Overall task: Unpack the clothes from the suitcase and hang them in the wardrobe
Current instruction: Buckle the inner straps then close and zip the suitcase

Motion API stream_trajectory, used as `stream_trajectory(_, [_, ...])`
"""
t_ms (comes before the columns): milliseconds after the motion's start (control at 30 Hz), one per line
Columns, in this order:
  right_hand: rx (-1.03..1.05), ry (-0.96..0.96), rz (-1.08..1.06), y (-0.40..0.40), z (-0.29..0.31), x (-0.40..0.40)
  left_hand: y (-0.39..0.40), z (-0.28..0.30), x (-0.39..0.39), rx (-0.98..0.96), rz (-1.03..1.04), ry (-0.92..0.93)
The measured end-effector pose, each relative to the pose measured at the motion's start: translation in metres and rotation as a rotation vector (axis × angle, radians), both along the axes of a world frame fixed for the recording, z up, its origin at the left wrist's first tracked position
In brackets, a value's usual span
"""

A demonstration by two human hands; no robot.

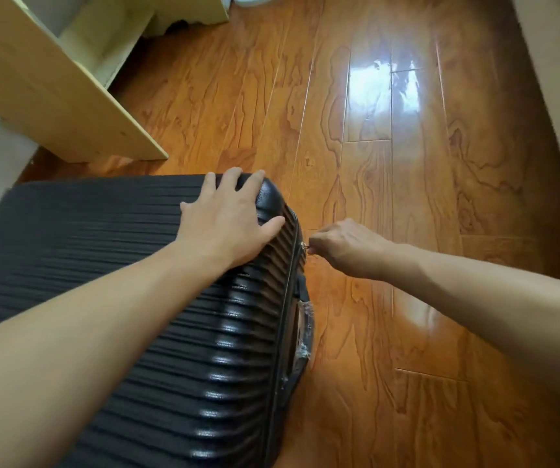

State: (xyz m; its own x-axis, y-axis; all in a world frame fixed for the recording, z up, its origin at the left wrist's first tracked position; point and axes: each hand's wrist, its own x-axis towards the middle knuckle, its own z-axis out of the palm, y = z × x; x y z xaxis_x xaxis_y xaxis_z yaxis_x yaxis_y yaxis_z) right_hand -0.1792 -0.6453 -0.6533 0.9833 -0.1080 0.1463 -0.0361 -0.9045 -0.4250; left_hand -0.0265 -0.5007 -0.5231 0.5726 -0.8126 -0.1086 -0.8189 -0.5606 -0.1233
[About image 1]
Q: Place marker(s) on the person's left thumb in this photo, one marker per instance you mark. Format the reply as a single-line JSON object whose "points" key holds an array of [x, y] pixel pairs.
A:
{"points": [[270, 228]]}

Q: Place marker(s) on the person's left forearm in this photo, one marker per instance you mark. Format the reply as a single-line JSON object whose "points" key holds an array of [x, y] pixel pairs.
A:
{"points": [[80, 346]]}

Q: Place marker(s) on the person's right hand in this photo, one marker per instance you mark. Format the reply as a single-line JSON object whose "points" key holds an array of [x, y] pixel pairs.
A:
{"points": [[353, 248]]}

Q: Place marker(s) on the person's right fingers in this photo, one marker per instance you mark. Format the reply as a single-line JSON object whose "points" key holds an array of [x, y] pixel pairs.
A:
{"points": [[321, 241]]}

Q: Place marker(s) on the person's left middle finger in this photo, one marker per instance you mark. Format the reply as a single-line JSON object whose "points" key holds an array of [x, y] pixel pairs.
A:
{"points": [[228, 182]]}

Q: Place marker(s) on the light wooden desk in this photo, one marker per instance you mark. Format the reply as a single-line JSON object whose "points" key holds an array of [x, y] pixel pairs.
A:
{"points": [[60, 68]]}

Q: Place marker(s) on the person's left little finger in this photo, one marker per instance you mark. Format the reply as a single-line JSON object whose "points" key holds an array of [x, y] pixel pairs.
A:
{"points": [[186, 208]]}

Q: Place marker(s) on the person's right forearm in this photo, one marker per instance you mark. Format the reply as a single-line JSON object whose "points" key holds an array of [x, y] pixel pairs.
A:
{"points": [[494, 307]]}

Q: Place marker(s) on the black ribbed hard-shell suitcase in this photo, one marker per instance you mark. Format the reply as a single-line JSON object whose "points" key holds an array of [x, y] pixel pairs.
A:
{"points": [[172, 311]]}

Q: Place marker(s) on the person's left hand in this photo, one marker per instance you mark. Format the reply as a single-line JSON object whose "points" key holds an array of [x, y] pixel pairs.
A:
{"points": [[221, 229]]}

